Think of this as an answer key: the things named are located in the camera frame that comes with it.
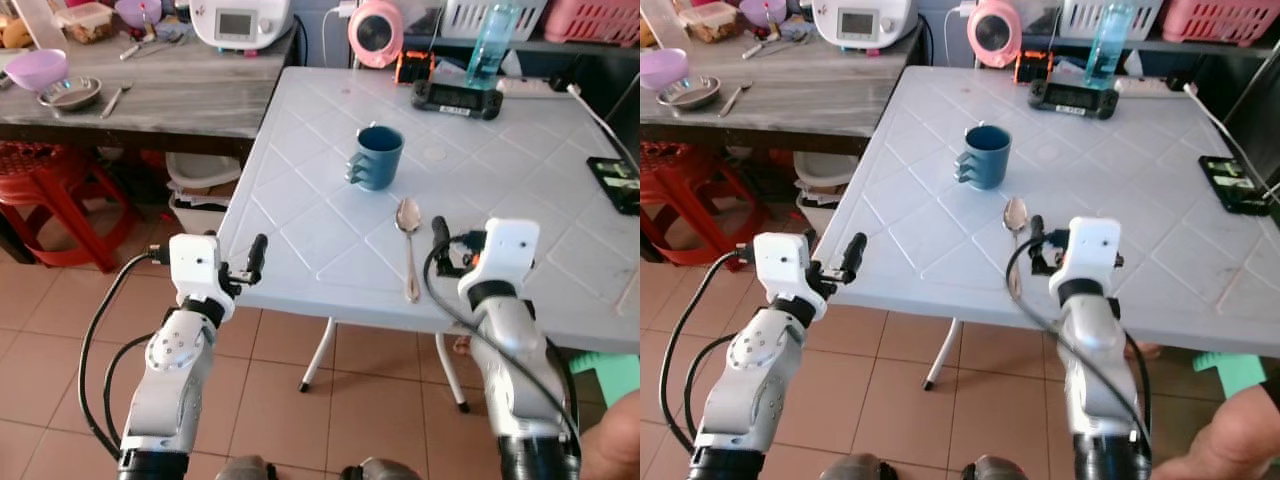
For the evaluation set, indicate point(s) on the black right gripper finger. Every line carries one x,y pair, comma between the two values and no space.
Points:
441,233
1038,231

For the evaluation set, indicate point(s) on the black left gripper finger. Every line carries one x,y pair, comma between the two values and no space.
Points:
257,255
854,255

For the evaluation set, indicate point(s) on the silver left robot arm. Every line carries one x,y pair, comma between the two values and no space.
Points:
172,370
745,370

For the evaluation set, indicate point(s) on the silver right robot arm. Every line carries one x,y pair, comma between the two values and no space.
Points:
520,350
1092,350

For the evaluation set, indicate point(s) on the long silver metal spoon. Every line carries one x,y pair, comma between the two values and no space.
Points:
1015,213
408,215

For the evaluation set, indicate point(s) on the white plastic table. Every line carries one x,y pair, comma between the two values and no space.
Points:
920,240
320,230

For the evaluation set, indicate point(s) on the white plastic bin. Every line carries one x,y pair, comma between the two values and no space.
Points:
200,190
822,185

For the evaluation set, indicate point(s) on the blue ceramic mug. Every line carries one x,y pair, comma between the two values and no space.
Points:
988,160
380,160

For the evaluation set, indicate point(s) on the black handheld controller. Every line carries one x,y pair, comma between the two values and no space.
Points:
456,100
1074,98

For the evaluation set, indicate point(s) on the red plastic stool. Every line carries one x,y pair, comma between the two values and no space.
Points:
45,185
690,185

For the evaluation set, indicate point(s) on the small orange black device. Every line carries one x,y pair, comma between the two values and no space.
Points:
1032,67
414,68

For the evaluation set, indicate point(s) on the grey wooden table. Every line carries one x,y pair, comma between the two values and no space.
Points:
810,95
190,95

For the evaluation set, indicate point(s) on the black smartphone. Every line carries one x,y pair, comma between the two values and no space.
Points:
1235,185
615,185

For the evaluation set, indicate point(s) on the white power strip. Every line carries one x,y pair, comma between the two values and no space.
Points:
1150,87
535,88

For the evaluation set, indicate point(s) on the clear blue water bottle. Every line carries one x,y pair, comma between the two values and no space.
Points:
490,50
1108,50

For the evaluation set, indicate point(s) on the green plastic stool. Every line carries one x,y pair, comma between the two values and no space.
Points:
1235,370
612,375

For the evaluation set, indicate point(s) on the robot left leg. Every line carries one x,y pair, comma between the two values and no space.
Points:
245,470
855,469

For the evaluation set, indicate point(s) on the robot leg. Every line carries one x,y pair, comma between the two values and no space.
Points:
855,469
245,470
995,469
380,470

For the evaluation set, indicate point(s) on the short metal spoon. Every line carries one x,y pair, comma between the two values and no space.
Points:
114,100
733,100

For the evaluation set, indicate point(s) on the round pink appliance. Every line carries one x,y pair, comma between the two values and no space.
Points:
375,35
993,35

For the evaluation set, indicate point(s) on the white plastic basket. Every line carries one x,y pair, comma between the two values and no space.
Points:
1085,18
470,18

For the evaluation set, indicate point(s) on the robot right leg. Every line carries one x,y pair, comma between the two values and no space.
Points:
380,470
995,469

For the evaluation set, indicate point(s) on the metal cutlery piece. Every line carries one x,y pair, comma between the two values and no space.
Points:
772,45
150,46

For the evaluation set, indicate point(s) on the steel bowl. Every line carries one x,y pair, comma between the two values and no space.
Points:
688,94
70,95

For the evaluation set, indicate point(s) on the white kitchen appliance with display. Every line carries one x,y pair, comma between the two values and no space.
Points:
240,25
865,24

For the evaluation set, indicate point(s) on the person's bare limb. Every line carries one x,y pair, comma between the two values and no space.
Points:
1225,445
615,445

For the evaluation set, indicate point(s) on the purple plastic cup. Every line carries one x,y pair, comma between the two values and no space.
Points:
763,11
138,12

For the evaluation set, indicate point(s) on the pink plastic basket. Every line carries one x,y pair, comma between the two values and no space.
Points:
595,20
1215,20

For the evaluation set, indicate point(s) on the purple plastic bowl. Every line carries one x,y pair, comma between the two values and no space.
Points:
35,68
662,68

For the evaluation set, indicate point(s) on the clear plastic food container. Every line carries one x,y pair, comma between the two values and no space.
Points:
710,21
85,22

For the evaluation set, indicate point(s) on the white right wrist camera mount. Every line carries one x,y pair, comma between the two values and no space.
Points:
505,250
1090,250

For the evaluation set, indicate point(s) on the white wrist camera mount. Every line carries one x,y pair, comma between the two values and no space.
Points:
1090,250
778,262
193,262
505,250

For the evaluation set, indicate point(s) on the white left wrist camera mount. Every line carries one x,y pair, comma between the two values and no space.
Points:
778,262
193,262

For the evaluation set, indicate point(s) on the white wall charger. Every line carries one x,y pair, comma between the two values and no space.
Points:
966,9
347,9

